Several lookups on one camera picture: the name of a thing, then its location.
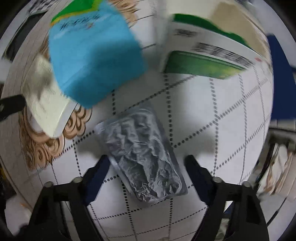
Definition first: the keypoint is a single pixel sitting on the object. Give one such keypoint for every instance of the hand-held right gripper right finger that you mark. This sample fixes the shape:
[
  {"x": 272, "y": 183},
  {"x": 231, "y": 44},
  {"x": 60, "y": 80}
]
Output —
[{"x": 200, "y": 180}]

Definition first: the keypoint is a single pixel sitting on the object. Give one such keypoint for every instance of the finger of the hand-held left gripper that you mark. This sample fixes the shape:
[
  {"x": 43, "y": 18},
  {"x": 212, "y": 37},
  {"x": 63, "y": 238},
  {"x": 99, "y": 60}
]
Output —
[{"x": 11, "y": 106}]

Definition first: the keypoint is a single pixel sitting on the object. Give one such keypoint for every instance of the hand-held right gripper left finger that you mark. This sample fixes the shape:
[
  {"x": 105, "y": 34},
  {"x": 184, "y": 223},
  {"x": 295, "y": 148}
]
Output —
[{"x": 97, "y": 176}]

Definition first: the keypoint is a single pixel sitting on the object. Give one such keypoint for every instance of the silver blister pack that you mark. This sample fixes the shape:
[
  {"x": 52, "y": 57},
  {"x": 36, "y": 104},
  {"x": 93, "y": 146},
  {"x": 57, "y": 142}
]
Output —
[{"x": 138, "y": 153}]

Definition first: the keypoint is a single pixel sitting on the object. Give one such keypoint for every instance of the pale yellow packet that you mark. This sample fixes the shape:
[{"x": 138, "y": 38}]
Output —
[{"x": 48, "y": 109}]

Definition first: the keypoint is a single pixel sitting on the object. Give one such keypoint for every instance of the patterned tablecloth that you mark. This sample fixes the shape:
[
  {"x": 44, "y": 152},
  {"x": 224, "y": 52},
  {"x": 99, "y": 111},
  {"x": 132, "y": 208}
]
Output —
[{"x": 231, "y": 115}]

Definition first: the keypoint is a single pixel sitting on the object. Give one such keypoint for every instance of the blue and green packet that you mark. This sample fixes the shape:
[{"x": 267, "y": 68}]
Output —
[{"x": 92, "y": 64}]

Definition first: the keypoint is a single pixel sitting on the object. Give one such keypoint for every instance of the green and white box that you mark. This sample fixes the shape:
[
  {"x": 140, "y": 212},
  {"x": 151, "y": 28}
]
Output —
[{"x": 208, "y": 46}]

